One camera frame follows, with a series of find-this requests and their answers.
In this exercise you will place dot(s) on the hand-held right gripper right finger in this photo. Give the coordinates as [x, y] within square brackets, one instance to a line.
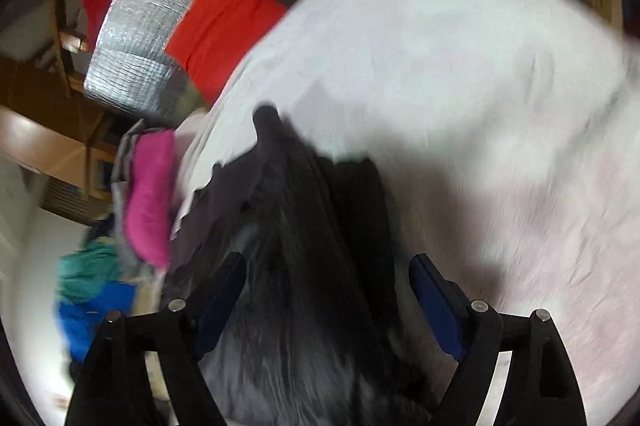
[440, 306]

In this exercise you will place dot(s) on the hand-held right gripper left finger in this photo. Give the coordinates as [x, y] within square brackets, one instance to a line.
[220, 301]

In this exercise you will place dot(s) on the black puffer jacket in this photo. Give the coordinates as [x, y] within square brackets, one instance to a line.
[300, 256]

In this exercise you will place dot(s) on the pink pillow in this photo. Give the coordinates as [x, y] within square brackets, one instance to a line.
[147, 201]

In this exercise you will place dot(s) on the teal garment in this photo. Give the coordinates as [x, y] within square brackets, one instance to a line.
[87, 271]

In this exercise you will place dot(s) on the royal blue garment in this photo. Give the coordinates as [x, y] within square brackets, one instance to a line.
[85, 321]

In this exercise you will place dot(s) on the white fleece blanket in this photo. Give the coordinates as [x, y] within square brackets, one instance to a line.
[425, 81]

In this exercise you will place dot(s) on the wooden desk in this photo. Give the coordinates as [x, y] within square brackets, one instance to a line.
[45, 141]

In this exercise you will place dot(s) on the red pillow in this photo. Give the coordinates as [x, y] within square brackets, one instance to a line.
[225, 31]

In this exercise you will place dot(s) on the silver foil insulation sheet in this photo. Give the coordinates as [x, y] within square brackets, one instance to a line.
[150, 6]

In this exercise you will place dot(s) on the wooden rack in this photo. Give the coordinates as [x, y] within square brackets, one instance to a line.
[65, 6]

